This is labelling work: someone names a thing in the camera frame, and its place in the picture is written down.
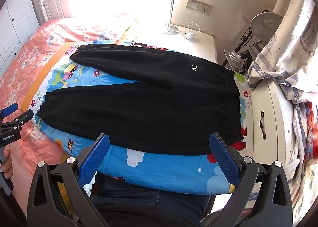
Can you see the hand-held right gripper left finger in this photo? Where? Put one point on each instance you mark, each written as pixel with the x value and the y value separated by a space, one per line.
pixel 94 159

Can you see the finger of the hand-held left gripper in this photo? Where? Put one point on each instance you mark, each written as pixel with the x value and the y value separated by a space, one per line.
pixel 11 109
pixel 24 116

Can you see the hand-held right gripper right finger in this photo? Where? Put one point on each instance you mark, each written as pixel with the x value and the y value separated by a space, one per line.
pixel 223 159

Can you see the black pants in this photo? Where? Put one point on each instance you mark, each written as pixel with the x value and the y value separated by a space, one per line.
pixel 139 107

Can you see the person's left hand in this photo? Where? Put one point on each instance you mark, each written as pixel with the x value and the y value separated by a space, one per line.
pixel 7 164

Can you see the cartoon printed blue blanket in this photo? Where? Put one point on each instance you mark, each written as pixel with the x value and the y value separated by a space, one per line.
pixel 154 167

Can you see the white cabinet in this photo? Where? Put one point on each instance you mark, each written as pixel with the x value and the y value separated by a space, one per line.
pixel 273 117

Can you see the pink floral bedspread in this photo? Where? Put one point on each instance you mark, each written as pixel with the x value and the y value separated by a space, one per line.
pixel 29 43

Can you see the red patterned cloth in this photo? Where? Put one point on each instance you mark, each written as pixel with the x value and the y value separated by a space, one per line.
pixel 309 130

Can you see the white wardrobe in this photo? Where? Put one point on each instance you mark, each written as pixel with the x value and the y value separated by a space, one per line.
pixel 17 18

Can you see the round silver lamp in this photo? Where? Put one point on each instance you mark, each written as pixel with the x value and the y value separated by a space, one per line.
pixel 232 58

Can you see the white nightstand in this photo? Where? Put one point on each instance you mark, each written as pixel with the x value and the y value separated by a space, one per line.
pixel 198 45

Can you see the grey desk lamp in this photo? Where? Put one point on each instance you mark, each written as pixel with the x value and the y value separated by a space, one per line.
pixel 265 23

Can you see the sailboat print curtain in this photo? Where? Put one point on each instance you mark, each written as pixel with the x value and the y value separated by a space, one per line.
pixel 298 30

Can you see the wall socket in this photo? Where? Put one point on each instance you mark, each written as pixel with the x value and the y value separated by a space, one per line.
pixel 198 7

